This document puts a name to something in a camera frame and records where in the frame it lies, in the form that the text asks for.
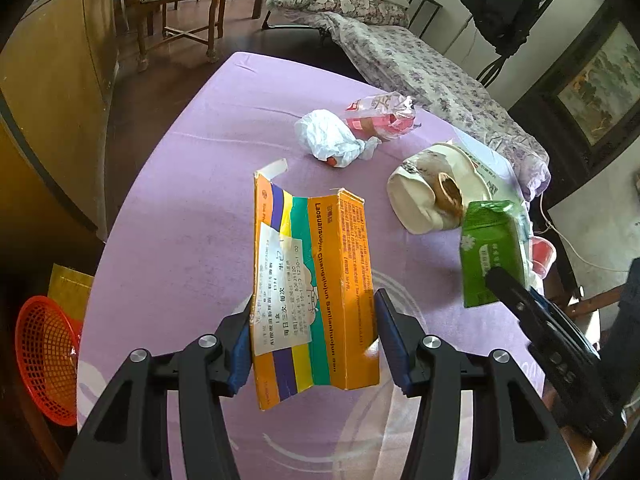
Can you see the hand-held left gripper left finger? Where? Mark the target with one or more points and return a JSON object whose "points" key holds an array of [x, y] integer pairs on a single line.
{"points": [[240, 347]]}

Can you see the white medicine box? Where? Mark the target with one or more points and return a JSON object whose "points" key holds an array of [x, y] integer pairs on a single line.
{"points": [[492, 170]]}

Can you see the wooden cabinet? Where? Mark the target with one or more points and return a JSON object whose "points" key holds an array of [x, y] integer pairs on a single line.
{"points": [[50, 85]]}

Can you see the dark blue clothing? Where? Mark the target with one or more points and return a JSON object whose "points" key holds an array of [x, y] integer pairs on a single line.
{"points": [[625, 305]]}

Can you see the brown scrap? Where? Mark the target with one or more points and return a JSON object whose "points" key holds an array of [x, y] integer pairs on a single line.
{"points": [[448, 194]]}

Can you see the bed with floral sheet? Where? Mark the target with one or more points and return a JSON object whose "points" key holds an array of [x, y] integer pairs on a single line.
{"points": [[425, 75]]}

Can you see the white printed paper cup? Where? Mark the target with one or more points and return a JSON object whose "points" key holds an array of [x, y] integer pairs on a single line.
{"points": [[415, 200]]}

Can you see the crumpled white tissue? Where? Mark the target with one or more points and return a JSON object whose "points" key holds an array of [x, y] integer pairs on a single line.
{"points": [[325, 135]]}

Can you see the purple tablecloth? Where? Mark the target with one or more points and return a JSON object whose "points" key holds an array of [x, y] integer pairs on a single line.
{"points": [[200, 210]]}

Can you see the yellow bag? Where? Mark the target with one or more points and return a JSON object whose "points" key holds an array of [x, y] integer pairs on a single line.
{"points": [[70, 290]]}

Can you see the green tissue packet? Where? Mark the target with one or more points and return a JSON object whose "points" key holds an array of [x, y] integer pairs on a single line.
{"points": [[487, 250]]}

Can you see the small red plastic cup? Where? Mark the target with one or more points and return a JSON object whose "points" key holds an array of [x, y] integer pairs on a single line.
{"points": [[544, 252]]}

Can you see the red plastic basket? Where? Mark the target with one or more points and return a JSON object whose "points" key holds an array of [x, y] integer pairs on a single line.
{"points": [[45, 360]]}

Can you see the black jacket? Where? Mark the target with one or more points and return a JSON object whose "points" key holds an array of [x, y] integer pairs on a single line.
{"points": [[500, 0]]}

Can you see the clear wrapper with red print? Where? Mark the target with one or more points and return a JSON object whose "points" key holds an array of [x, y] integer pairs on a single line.
{"points": [[385, 115]]}

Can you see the orange medicine box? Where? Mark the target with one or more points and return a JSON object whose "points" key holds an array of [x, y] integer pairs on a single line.
{"points": [[325, 285]]}

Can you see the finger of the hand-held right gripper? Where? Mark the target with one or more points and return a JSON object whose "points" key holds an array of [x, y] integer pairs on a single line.
{"points": [[510, 295]]}

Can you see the framed landscape painting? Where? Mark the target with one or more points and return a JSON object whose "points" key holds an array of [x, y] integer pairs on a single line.
{"points": [[600, 85]]}

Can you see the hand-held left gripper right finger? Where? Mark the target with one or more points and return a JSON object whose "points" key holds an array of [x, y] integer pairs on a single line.
{"points": [[395, 345]]}

